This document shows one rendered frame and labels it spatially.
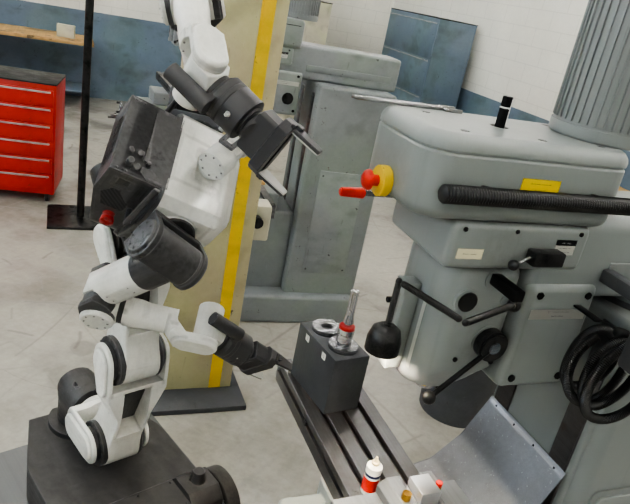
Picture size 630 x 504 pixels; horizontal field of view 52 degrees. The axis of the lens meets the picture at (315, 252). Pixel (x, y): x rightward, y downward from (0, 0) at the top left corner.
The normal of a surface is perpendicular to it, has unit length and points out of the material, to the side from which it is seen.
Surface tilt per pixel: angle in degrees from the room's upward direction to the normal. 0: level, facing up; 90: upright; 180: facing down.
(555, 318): 90
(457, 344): 90
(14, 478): 0
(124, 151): 47
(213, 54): 33
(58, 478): 0
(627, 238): 90
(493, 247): 90
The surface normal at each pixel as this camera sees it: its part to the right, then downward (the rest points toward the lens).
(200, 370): 0.33, 0.42
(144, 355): 0.66, 0.15
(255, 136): -0.34, 0.30
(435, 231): -0.93, -0.03
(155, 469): 0.18, -0.91
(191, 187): 0.58, -0.35
